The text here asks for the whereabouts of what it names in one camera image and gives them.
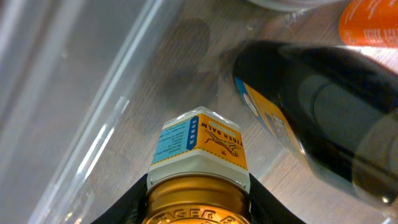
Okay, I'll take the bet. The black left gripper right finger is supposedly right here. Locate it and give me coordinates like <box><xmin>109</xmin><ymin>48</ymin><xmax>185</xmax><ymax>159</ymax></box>
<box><xmin>249</xmin><ymin>174</ymin><xmax>305</xmax><ymax>224</ymax></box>

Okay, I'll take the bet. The clear plastic container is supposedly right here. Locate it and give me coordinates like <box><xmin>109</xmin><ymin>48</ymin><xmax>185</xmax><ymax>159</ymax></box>
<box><xmin>1</xmin><ymin>1</ymin><xmax>391</xmax><ymax>223</ymax></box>

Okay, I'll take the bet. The white bottle clear cap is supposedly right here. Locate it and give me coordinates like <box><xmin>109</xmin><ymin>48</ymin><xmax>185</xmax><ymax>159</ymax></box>
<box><xmin>248</xmin><ymin>0</ymin><xmax>341</xmax><ymax>12</ymax></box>

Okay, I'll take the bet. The orange tube white cap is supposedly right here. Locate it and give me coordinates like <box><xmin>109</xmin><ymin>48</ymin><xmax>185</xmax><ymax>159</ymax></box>
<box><xmin>338</xmin><ymin>0</ymin><xmax>397</xmax><ymax>48</ymax></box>

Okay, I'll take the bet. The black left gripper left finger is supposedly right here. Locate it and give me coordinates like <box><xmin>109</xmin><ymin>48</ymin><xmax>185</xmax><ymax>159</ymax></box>
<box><xmin>91</xmin><ymin>174</ymin><xmax>148</xmax><ymax>224</ymax></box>

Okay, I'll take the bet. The dark bottle white cap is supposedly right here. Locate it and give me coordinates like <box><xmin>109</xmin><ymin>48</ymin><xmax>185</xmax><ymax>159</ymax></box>
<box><xmin>232</xmin><ymin>41</ymin><xmax>397</xmax><ymax>210</ymax></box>

